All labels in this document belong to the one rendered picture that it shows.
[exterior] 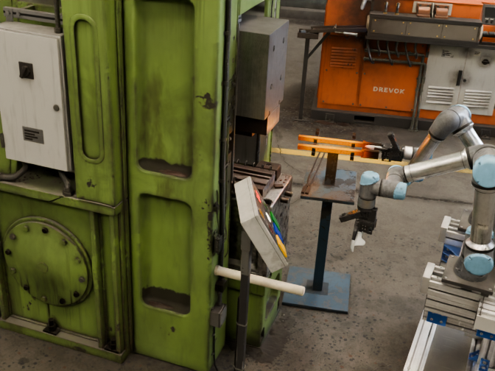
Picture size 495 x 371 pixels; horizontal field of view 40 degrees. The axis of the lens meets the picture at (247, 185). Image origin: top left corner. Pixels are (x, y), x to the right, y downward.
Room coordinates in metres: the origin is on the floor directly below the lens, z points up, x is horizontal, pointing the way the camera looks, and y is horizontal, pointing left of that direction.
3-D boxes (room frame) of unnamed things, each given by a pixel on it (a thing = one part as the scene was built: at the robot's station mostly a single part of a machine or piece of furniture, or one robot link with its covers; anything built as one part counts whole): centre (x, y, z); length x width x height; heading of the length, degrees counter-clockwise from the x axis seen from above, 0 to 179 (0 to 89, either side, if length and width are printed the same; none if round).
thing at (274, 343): (3.02, -0.15, 0.01); 0.58 x 0.39 x 0.01; 162
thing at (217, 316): (2.73, 0.11, 0.36); 0.09 x 0.07 x 0.12; 162
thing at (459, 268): (2.56, -1.03, 0.87); 0.15 x 0.15 x 0.10
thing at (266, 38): (3.14, 0.08, 1.56); 0.42 x 0.39 x 0.40; 72
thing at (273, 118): (3.10, 0.09, 1.32); 0.42 x 0.20 x 0.10; 72
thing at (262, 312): (3.16, 0.08, 0.23); 0.55 x 0.37 x 0.47; 72
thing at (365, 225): (2.55, -0.52, 1.07); 0.09 x 0.08 x 0.12; 68
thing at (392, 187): (2.55, -0.62, 1.23); 0.11 x 0.11 x 0.08; 76
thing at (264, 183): (3.10, 0.09, 0.96); 0.42 x 0.20 x 0.09; 72
